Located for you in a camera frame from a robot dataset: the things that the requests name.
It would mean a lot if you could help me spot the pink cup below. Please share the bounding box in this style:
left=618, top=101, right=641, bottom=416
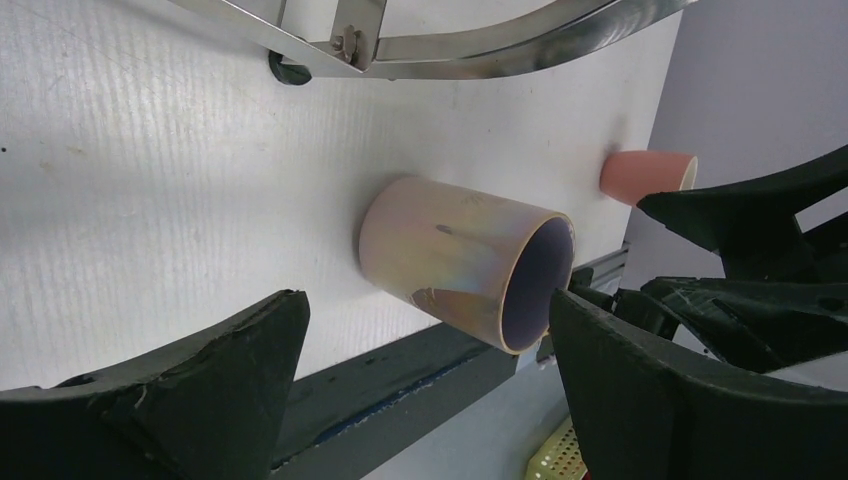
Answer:
left=599, top=150, right=698, bottom=207

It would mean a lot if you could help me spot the stainless steel dish rack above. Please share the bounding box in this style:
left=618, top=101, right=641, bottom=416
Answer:
left=178, top=0, right=689, bottom=86

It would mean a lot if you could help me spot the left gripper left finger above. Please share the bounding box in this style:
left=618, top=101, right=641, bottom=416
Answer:
left=1, top=290, right=310, bottom=479

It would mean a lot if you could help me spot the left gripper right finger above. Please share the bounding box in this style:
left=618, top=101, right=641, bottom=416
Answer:
left=550, top=290, right=847, bottom=479

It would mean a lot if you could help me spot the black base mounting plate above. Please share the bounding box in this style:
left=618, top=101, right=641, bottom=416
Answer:
left=269, top=323, right=536, bottom=479

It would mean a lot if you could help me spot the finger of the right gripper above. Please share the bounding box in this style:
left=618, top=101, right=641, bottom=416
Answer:
left=641, top=277, right=847, bottom=373
left=637, top=147, right=847, bottom=282

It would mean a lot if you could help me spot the pink iridescent mug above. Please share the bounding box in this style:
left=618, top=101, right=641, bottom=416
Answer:
left=358, top=177, right=575, bottom=355

